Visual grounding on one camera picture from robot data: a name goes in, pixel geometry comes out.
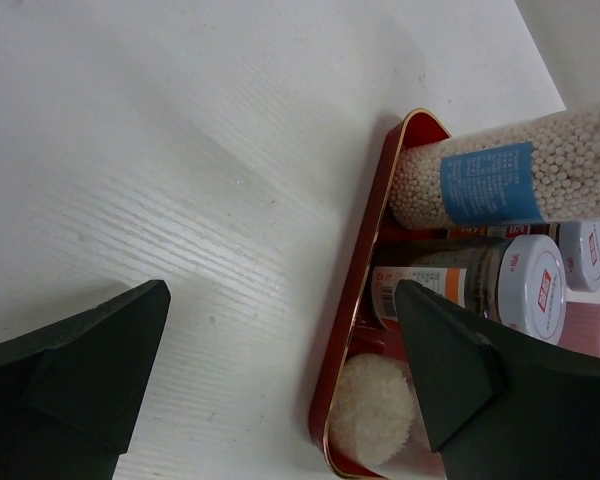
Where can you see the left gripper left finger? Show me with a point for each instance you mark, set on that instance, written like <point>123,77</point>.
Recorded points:
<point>71,392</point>

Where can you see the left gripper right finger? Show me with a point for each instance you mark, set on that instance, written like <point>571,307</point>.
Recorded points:
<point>496,403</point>

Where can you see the pink cap bottle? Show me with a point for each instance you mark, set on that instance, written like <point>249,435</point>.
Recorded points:
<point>581,332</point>

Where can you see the small jar red label lid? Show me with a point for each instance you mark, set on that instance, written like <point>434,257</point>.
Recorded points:
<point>519,283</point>

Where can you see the cream yellow cap bottle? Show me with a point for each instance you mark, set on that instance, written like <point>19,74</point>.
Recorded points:
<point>373,409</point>

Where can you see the tall blue label spice bottle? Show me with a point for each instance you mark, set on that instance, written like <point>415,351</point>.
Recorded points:
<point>540,171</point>

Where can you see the red rectangular tray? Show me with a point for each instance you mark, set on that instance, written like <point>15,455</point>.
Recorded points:
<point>354,329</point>

